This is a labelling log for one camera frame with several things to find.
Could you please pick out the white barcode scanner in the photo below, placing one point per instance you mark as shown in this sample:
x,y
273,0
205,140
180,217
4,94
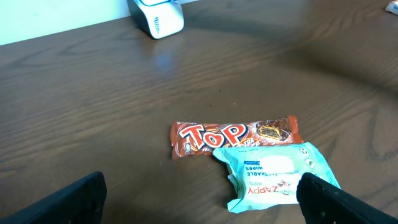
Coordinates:
x,y
157,18

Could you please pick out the orange Top chocolate bar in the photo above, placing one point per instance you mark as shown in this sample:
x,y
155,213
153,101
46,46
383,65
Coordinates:
x,y
189,139

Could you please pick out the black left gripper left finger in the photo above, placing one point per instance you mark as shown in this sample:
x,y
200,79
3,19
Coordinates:
x,y
80,202

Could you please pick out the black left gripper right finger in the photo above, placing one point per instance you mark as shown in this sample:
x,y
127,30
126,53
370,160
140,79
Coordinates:
x,y
323,203

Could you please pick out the teal wet wipes pack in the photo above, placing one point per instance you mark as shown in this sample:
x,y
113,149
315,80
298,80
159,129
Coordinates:
x,y
265,176

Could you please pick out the small orange packet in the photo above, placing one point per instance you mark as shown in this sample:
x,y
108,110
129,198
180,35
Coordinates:
x,y
392,7

